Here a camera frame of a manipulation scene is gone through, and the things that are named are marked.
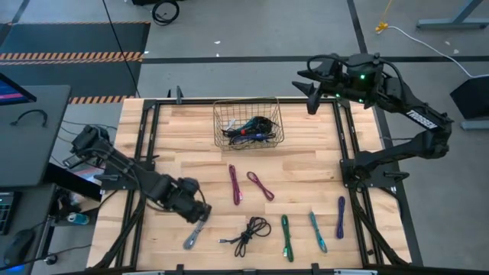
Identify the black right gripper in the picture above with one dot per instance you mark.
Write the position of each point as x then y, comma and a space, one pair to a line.
332, 82

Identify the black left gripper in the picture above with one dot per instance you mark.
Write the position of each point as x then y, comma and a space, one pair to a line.
189, 198

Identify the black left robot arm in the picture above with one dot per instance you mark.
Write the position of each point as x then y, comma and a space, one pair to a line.
126, 166

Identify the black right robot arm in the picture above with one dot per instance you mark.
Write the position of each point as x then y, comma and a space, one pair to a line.
420, 118

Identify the pink printed sheet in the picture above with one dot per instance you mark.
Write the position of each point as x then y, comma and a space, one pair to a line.
89, 174

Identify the blue water bottle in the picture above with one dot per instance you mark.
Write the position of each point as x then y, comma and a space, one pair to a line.
78, 219

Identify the grey metal table foot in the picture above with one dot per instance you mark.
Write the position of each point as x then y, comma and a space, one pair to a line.
475, 125
451, 23

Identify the black box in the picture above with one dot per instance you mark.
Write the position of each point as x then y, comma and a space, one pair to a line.
471, 97

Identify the grey desk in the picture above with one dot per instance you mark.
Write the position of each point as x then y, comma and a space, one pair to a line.
34, 153

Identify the black computer mouse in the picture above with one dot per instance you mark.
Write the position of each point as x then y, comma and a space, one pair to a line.
17, 246

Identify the computer keyboard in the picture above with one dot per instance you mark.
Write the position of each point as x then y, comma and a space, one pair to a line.
5, 212

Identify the black hazard-striped floor mat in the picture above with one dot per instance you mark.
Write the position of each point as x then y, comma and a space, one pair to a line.
76, 38

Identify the black desk monitor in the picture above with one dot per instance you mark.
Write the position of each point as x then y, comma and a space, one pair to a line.
11, 93

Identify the black aluminium table frame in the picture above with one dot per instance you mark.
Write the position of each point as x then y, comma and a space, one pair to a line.
267, 101

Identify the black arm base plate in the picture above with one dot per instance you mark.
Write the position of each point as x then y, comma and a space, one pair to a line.
376, 181
111, 185

